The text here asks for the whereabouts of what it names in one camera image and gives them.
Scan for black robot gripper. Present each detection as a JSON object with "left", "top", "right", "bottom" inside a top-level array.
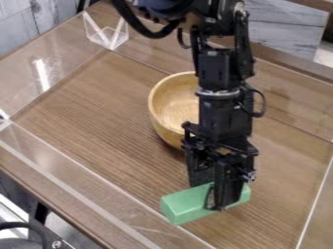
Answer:
[{"left": 182, "top": 86, "right": 265, "bottom": 211}]

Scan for green rectangular block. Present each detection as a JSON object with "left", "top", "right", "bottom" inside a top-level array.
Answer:
[{"left": 159, "top": 181, "right": 253, "bottom": 227}]

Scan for brown wooden bowl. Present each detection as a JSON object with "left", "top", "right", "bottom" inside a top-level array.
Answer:
[{"left": 148, "top": 71, "right": 199, "bottom": 149}]

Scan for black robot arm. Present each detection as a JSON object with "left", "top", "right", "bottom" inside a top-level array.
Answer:
[{"left": 111, "top": 0, "right": 265, "bottom": 210}]

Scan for clear acrylic tray walls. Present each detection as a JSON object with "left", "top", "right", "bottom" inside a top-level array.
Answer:
[{"left": 0, "top": 18, "right": 333, "bottom": 249}]

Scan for black table leg frame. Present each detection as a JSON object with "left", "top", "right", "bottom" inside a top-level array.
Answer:
[{"left": 28, "top": 202, "right": 75, "bottom": 249}]

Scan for clear acrylic corner bracket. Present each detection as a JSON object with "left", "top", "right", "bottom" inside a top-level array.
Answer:
[{"left": 81, "top": 12, "right": 130, "bottom": 51}]

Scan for black cable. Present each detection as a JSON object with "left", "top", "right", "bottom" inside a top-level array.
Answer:
[{"left": 0, "top": 221, "right": 44, "bottom": 249}]

